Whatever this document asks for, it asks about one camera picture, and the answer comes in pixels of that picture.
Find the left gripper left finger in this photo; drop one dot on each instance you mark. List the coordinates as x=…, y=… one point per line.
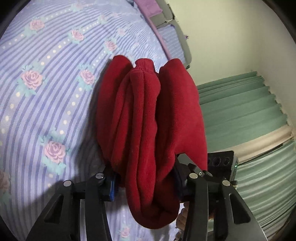
x=60, y=219

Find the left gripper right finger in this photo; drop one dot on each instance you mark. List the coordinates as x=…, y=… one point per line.
x=216, y=209

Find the red Mickey Mouse sweater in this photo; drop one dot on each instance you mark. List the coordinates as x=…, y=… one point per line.
x=144, y=119

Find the person's right hand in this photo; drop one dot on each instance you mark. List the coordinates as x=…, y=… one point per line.
x=182, y=217

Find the green curtain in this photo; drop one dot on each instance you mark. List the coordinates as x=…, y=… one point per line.
x=242, y=115

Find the lavender striped pillow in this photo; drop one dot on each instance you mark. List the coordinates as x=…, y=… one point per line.
x=170, y=37

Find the lavender floral bed cover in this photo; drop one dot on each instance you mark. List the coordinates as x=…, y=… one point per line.
x=52, y=56

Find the grey upholstered headboard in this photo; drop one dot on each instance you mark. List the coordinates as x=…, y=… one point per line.
x=167, y=17

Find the purple pillow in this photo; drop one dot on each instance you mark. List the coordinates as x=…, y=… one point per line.
x=149, y=7

